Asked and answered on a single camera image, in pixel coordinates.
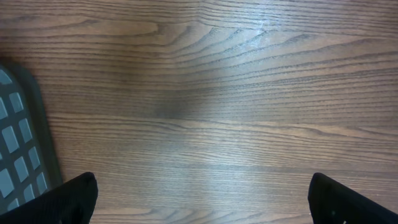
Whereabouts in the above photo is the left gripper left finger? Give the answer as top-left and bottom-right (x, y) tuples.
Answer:
(1, 172), (98, 224)

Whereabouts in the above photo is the grey plastic shopping basket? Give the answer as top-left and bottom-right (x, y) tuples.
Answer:
(1, 63), (63, 213)

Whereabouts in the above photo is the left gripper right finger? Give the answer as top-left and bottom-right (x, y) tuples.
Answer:
(308, 172), (397, 224)

